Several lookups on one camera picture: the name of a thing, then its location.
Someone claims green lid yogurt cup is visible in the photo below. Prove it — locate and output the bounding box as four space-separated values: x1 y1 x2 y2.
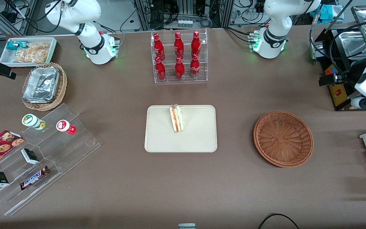
22 114 46 131

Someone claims snickers chocolate bar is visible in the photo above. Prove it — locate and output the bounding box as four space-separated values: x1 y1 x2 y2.
19 166 50 191

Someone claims black table cable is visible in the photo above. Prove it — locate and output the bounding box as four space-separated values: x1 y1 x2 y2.
258 213 300 229

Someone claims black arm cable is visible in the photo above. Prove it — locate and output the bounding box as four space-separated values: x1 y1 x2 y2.
309 17 366 81

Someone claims aluminium foil container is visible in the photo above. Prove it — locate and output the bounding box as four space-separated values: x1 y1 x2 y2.
23 66 60 104

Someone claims teal snack packet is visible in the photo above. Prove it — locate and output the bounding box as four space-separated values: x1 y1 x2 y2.
6 41 28 51

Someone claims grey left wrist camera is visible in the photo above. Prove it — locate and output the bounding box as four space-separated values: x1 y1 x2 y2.
351 95 366 109

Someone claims beige plastic tray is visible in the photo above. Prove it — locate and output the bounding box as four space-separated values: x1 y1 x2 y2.
144 105 218 153

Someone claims clear acrylic stepped shelf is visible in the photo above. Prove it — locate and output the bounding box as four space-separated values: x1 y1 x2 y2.
0 103 101 217

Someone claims red lid yogurt cup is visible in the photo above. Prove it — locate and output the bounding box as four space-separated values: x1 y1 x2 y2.
56 120 77 135

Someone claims white rectangular snack bin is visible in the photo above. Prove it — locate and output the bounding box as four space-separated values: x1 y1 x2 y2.
0 37 58 68

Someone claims light oval wicker basket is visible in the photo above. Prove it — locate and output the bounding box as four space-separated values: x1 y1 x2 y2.
22 62 68 112

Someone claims clear bag of chips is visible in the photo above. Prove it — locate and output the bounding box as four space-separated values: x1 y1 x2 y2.
13 43 51 63

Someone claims triangle sandwich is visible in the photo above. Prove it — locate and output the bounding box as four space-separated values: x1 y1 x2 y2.
169 104 184 133

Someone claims brown round wicker basket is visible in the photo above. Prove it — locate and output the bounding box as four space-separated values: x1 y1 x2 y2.
253 110 314 168

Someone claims red cola bottle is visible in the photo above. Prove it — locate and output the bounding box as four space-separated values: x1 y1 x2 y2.
174 32 185 60
191 31 201 59
153 33 166 61
190 53 200 79
175 57 186 81
155 57 167 81

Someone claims black food warmer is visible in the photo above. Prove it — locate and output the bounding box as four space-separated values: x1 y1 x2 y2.
309 5 366 112

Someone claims teal plastic bag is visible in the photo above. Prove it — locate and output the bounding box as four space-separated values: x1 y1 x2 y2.
310 4 344 24

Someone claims clear acrylic bottle rack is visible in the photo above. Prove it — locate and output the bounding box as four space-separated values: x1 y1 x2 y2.
151 28 208 84

